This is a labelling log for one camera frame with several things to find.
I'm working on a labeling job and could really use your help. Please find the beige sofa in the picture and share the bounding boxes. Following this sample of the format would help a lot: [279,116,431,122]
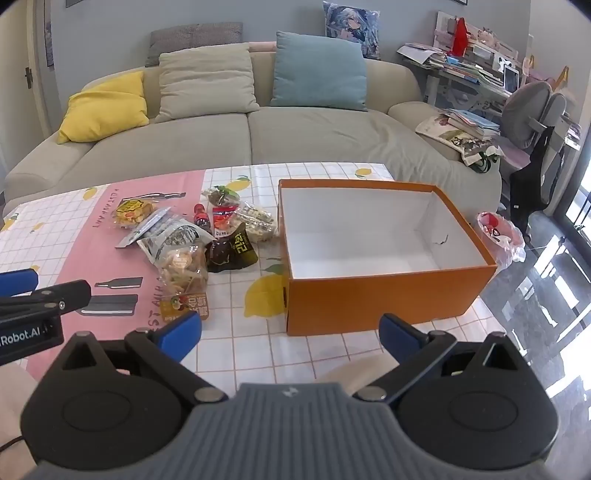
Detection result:
[2,58,503,217]

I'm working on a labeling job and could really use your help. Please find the orange cardboard box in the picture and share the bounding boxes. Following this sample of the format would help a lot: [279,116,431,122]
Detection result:
[278,179,498,337]

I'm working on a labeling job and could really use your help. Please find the grey office chair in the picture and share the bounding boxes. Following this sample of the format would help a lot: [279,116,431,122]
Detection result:
[501,82,571,168]

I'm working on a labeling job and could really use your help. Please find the clear packet of pale snacks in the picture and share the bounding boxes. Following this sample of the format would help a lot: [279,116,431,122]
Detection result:
[233,200,279,244]

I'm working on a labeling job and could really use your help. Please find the red paper bag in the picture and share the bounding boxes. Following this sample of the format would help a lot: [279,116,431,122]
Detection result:
[452,17,471,57]

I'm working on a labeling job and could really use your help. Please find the green leaf print snack packet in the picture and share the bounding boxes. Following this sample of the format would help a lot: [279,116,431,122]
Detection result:
[203,185,241,207]

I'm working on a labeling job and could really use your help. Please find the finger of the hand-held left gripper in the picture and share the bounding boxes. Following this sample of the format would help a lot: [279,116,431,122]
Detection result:
[0,269,39,298]
[0,279,92,324]

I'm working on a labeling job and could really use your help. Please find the printed figure pillow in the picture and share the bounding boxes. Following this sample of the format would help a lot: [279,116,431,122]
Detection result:
[322,1,382,61]

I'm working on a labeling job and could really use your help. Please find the silver white snack packet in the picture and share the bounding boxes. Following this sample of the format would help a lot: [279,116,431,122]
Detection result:
[115,208,174,250]

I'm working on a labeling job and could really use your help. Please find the small dark bottle red cap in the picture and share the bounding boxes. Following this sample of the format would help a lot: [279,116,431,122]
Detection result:
[193,203,214,236]

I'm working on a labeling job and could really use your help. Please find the red snack packet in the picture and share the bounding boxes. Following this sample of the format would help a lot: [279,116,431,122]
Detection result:
[211,205,241,241]

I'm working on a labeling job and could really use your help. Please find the red and white plastic bag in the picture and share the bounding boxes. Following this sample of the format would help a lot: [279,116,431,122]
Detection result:
[476,211,527,269]

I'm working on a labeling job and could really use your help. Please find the stack of magazines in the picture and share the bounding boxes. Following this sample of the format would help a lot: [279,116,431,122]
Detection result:
[416,108,502,153]

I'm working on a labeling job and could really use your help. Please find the black garment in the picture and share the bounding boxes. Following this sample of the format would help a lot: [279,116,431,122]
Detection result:
[508,124,566,223]

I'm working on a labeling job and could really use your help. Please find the pile of books and papers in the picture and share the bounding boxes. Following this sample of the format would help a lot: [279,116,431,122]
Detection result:
[397,43,509,88]

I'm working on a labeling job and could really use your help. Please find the grey printed snack bag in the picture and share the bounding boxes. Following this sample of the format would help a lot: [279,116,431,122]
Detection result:
[139,219,215,266]

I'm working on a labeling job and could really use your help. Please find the yellow pillow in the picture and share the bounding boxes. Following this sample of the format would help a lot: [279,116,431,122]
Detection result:
[56,71,151,145]

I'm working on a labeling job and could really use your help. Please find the cream round stool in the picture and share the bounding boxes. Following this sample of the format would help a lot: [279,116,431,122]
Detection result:
[318,354,400,396]

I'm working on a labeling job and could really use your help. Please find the clear crisps bag orange label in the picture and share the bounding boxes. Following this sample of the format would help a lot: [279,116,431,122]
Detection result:
[157,244,211,322]

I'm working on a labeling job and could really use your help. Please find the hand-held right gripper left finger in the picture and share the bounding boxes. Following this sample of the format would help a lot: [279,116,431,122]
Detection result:
[60,311,229,404]

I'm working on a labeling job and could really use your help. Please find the light blue pillow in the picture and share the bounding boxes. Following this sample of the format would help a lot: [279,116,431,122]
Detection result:
[269,31,369,113]

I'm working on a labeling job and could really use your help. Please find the grey pillow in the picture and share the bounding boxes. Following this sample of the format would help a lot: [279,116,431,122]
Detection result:
[145,21,244,68]

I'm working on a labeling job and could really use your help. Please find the dark green snack packet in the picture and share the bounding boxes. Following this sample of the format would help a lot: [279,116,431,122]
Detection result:
[229,223,258,266]

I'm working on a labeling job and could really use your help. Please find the beige pillow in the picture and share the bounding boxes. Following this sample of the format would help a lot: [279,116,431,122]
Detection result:
[154,42,260,124]

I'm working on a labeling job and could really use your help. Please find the yellow snack packet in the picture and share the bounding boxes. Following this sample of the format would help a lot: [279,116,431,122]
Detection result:
[113,196,155,230]

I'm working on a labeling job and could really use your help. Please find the desk shelf organizer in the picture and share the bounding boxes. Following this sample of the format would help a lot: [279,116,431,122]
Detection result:
[434,11,527,62]

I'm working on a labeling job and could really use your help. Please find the white desk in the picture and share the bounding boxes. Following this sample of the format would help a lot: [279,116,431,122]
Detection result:
[416,60,513,121]

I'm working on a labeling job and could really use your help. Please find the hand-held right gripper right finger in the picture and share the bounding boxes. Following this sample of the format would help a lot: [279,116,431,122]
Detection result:
[353,313,529,403]

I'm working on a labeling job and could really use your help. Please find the dark brown glossy packet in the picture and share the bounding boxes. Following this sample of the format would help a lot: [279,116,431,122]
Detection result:
[205,237,236,273]

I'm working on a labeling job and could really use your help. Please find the printed tote bag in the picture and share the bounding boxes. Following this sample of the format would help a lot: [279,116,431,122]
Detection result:
[462,143,504,174]

